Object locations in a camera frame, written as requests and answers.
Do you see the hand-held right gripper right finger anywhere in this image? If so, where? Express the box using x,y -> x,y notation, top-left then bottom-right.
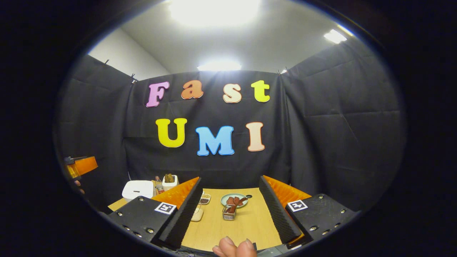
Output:
259,175 -> 358,245

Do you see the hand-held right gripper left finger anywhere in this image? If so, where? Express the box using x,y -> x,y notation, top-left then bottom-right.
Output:
107,177 -> 202,249

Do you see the metal mesh chopstick holder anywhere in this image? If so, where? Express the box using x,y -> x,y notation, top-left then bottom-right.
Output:
222,204 -> 237,221

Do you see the white rice cooker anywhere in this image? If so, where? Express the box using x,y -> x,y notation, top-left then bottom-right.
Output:
122,180 -> 156,203

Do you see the white toaster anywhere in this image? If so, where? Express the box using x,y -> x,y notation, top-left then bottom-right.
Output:
162,174 -> 180,191

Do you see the green round plate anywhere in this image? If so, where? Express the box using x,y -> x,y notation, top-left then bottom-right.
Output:
220,193 -> 248,208

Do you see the black backdrop cloth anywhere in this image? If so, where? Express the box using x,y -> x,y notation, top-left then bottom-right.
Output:
54,36 -> 407,215

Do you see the large ceiling light panel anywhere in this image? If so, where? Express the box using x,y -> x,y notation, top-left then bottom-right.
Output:
169,0 -> 262,28

